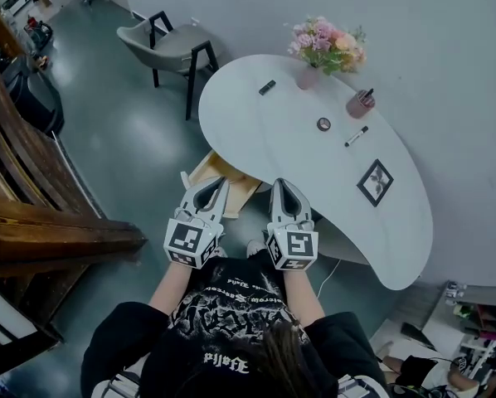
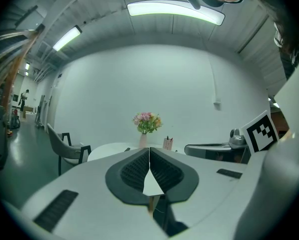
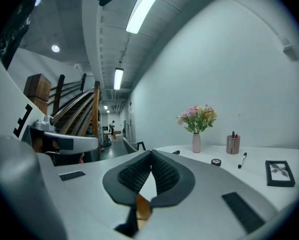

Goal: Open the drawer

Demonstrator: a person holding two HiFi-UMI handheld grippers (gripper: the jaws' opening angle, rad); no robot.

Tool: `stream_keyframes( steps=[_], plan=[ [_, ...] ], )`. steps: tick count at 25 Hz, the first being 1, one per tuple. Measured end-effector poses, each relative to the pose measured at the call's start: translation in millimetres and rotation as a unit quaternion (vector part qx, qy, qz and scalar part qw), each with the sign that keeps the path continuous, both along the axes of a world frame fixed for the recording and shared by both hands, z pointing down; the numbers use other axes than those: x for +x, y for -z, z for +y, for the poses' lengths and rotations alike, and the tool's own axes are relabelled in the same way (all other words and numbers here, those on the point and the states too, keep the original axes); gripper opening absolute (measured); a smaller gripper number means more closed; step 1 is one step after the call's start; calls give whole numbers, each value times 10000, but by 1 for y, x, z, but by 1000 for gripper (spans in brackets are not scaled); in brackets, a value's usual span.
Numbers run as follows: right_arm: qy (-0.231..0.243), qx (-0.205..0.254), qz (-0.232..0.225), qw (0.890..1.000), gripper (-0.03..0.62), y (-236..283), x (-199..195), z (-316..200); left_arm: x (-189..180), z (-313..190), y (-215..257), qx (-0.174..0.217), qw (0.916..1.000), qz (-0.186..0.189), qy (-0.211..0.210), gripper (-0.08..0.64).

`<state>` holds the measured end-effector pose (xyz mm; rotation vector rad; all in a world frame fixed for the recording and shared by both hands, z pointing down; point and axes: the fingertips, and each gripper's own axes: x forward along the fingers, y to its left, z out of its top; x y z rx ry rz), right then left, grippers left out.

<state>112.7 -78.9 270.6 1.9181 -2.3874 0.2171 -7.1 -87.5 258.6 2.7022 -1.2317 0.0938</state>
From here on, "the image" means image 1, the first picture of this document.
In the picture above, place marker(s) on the black printed t-shirt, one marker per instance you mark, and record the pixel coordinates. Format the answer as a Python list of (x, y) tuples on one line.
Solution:
[(148, 346)]

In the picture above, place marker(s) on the small black box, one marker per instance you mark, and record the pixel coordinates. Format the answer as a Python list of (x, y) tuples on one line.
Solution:
[(267, 87)]

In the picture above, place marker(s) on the black and white marker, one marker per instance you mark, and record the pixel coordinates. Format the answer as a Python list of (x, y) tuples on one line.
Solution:
[(356, 136)]

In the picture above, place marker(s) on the white sneaker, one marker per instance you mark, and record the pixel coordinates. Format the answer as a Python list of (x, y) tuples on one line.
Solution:
[(221, 252), (256, 248)]

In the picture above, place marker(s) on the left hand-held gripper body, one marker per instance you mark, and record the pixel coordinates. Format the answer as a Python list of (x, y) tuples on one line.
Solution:
[(186, 239)]

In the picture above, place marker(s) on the black pen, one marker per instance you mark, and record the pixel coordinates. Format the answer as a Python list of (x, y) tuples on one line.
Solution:
[(368, 93)]

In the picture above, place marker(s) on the pink flower bouquet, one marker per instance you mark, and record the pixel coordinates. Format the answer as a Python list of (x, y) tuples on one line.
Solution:
[(327, 44)]

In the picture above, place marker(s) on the pink pen cup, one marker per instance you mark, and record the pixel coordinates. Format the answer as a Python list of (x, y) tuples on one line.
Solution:
[(359, 107)]

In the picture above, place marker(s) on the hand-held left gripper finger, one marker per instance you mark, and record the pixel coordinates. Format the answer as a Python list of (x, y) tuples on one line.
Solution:
[(190, 201), (221, 207)]

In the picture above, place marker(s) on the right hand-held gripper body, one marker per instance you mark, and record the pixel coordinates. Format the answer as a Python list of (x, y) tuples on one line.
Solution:
[(298, 243)]

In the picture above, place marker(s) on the grey chair with black legs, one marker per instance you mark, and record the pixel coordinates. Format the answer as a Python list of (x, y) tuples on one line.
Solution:
[(165, 52)]

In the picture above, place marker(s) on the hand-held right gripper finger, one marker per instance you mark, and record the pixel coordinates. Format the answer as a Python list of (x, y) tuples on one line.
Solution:
[(278, 205), (305, 212)]

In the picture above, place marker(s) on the wooden desk drawer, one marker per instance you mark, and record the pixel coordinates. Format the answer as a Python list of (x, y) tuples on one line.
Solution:
[(208, 166)]

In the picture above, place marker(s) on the dark wooden staircase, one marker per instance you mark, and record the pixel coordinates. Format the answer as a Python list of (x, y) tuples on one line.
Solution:
[(16, 160)]

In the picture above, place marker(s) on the person's left forearm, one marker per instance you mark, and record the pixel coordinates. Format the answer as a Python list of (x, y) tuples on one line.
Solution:
[(169, 288)]

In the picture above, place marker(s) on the grey shelf unit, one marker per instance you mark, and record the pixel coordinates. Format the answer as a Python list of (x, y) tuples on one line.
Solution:
[(439, 321)]

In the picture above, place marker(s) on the pink vase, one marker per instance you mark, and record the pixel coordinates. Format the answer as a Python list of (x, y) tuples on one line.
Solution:
[(308, 79)]

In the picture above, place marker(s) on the black picture frame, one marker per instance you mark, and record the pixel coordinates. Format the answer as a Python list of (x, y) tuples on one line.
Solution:
[(375, 182)]

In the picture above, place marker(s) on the black and red machine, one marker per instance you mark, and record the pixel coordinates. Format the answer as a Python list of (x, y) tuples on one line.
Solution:
[(38, 33)]

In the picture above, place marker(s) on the small potted plant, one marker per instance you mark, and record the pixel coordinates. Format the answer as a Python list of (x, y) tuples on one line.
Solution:
[(463, 310)]

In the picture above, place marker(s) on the white curved desk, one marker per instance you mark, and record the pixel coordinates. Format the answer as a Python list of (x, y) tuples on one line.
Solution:
[(306, 168)]

